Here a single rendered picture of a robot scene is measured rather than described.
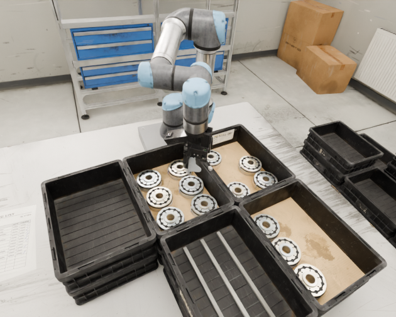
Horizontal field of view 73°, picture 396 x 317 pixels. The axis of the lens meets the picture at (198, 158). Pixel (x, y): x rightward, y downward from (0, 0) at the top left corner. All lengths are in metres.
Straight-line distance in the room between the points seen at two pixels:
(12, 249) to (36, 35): 2.74
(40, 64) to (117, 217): 2.91
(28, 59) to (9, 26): 0.36
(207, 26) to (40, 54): 2.81
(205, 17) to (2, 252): 1.17
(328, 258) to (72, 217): 0.93
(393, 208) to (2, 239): 2.10
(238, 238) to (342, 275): 0.36
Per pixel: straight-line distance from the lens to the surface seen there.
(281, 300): 0.96
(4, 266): 1.26
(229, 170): 1.22
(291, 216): 1.14
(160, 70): 0.82
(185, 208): 1.07
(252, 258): 0.99
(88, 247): 1.03
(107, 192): 1.15
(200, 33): 1.14
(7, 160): 1.66
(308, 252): 1.07
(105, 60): 2.79
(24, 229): 1.32
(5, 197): 1.48
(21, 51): 3.72
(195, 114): 0.74
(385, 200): 2.13
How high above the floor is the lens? 1.69
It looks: 43 degrees down
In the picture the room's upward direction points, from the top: 5 degrees clockwise
